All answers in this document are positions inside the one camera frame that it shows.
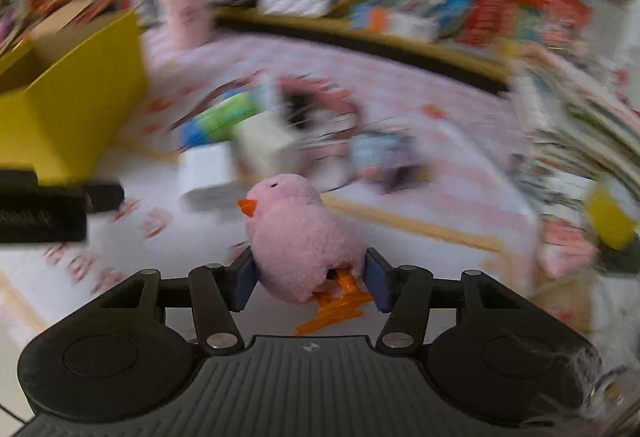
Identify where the white box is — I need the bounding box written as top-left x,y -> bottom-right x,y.
232,114 -> 297,178
181,144 -> 237,212

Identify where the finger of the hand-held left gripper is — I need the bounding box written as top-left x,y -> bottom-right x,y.
0,169 -> 125,244

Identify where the yellow box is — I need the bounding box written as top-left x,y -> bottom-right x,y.
0,9 -> 151,186

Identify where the pile of books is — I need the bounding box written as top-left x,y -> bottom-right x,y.
509,42 -> 640,279

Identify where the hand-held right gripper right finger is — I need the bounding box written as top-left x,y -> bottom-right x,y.
364,247 -> 530,353

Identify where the wooden shelf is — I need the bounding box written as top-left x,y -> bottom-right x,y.
150,0 -> 632,94

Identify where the yellow card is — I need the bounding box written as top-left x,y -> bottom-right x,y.
584,182 -> 640,251

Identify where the pink patterned cup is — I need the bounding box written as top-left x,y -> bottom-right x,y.
160,0 -> 216,48

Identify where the green and blue packet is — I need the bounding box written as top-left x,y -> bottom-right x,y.
179,91 -> 262,148

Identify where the blue orange white carton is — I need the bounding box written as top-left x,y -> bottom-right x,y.
350,4 -> 442,44

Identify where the pink checked desk mat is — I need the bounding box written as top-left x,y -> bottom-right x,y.
0,24 -> 551,368

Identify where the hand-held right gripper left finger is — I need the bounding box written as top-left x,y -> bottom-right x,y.
97,248 -> 257,354

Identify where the pink plush chick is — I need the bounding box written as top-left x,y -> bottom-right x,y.
236,173 -> 375,337

